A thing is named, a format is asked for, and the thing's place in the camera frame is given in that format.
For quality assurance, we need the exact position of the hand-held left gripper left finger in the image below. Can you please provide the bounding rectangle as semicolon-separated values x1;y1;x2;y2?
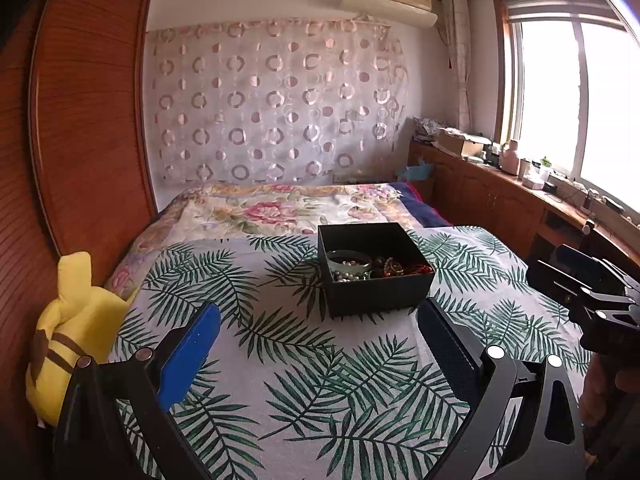
52;301;222;480

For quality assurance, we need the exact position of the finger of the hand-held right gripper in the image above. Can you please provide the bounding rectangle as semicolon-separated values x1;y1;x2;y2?
526;259;640;348
554;244;640;306

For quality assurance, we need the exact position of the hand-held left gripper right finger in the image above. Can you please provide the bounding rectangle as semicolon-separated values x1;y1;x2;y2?
416;297;588;480

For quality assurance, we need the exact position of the black jewelry box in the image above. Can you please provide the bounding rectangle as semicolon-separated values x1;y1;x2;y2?
317;222;437;319

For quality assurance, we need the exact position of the pearl necklace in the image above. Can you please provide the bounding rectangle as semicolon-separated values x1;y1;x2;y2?
332;257;372;284

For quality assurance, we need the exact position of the person's right hand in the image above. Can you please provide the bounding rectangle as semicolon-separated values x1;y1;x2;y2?
580;355;640;466

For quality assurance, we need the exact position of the white cup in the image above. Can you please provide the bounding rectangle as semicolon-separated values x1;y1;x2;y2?
520;158;551;189

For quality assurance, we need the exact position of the wooden side cabinet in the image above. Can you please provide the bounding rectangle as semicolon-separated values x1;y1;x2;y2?
407;137;640;281

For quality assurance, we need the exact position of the pink jar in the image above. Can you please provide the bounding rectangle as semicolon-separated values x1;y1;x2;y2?
500;139;521;176

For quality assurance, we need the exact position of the yellow plush toy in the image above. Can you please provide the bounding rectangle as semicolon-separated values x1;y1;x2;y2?
26;251;139;429

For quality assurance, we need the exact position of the leaf print bed sheet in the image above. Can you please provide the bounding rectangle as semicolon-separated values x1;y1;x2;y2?
107;225;593;480

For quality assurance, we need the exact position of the blue blanket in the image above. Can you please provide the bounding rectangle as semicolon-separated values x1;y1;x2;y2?
390;182;454;231

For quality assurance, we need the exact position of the pale green bangle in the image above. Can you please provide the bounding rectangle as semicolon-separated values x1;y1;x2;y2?
325;249;374;282

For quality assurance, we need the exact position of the floral blanket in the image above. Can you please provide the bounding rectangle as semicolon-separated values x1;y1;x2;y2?
102;182;426;302

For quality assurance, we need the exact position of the cardboard box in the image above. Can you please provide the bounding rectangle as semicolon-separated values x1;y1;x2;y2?
436;130;494;161

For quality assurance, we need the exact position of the window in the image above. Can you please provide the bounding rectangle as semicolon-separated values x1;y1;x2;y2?
492;0;640;212

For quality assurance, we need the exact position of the blue paper bag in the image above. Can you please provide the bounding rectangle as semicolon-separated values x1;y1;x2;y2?
397;159;435;181

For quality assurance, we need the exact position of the patterned paper bundle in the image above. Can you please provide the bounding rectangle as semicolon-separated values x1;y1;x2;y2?
412;116;454;141

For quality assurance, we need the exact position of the pale window curtain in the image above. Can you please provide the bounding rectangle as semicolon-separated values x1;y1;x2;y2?
440;0;475;134

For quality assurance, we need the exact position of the wooden wardrobe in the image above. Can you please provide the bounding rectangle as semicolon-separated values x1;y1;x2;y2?
0;0;161;287

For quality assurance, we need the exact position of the circle pattern wall curtain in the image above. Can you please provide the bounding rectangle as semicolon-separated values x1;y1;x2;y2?
144;17;409;189

